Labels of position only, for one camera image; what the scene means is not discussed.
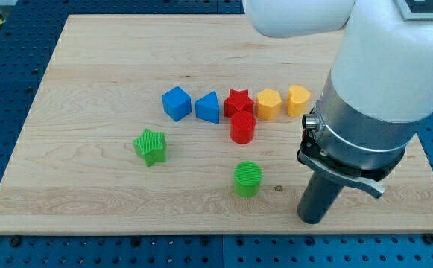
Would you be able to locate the yellow heart block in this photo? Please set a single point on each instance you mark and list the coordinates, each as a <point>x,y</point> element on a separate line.
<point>297,100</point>

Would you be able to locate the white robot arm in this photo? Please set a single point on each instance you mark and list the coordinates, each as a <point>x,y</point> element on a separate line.
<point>378,92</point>

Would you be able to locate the yellow hexagon block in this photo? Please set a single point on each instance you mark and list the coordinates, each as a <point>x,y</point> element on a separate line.
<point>268,104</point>

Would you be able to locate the blue cube block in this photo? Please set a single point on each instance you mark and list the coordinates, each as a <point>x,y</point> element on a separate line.
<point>177,103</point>

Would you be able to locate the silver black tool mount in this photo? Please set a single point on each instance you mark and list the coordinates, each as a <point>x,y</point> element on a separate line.
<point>346,148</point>

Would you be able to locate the red star block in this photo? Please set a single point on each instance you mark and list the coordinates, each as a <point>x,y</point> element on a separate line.
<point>238,101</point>

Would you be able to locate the wooden board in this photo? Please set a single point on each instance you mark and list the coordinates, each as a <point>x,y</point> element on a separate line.
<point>74,170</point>

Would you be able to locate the red cylinder block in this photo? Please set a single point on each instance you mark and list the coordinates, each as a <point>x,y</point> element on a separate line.
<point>242,127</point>

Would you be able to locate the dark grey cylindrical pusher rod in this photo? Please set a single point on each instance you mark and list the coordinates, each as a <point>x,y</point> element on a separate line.
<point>317,198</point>

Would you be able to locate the blue triangle block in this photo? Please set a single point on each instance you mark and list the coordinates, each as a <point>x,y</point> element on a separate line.
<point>207,108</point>

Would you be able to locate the green star block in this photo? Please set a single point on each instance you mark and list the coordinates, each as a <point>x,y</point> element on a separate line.
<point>151,147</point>

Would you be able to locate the green cylinder block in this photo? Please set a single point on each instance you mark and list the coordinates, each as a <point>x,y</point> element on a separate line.
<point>247,179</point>

